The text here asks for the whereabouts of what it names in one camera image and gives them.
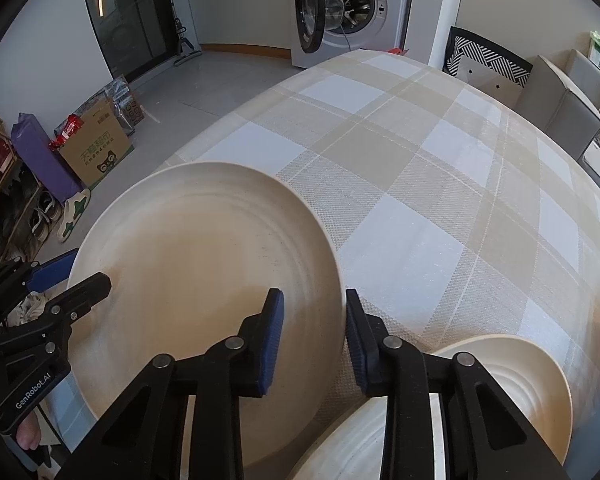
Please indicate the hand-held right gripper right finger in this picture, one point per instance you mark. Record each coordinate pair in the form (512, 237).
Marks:
(356, 345)

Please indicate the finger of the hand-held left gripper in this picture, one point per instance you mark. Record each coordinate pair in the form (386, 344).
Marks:
(80, 295)
(52, 272)

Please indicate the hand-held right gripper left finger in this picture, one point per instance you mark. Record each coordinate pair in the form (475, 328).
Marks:
(275, 340)

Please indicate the person's left hand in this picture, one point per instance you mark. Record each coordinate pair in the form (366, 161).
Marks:
(29, 435)

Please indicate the white sneakers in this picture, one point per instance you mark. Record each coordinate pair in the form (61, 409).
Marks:
(45, 220)

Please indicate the white green slipper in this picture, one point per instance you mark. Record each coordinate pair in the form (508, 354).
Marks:
(75, 212)

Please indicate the cardboard box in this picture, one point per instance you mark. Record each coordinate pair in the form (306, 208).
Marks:
(97, 152)

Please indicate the red snack bag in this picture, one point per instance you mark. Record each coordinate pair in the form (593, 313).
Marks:
(67, 130)

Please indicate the beige checkered tablecloth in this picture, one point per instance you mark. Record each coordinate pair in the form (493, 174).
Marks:
(430, 185)

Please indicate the patterned foil bag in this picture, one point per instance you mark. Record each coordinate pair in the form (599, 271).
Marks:
(120, 100)

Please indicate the dark glass door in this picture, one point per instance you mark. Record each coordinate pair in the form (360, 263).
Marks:
(125, 15)

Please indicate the black white patterned box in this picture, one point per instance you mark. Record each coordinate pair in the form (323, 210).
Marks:
(490, 62)

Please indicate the grey sofa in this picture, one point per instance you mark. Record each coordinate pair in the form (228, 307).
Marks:
(565, 100)

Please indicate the white kitchen counter cabinet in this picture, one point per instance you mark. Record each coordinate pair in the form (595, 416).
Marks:
(240, 5)

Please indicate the white washing machine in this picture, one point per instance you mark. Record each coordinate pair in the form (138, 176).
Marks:
(380, 5)

